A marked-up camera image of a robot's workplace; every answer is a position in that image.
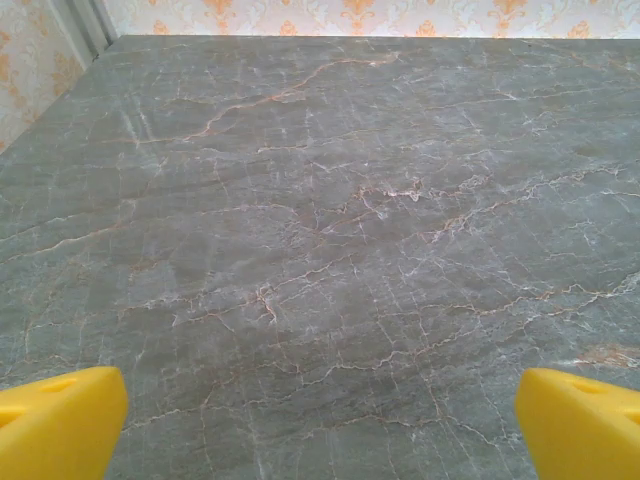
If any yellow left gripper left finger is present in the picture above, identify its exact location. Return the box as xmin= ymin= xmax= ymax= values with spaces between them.
xmin=0 ymin=365 xmax=130 ymax=480

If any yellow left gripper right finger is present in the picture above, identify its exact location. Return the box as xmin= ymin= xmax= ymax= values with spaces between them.
xmin=514 ymin=367 xmax=640 ymax=480

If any aluminium frame corner post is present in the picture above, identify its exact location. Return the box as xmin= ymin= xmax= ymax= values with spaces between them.
xmin=63 ymin=0 xmax=120 ymax=57

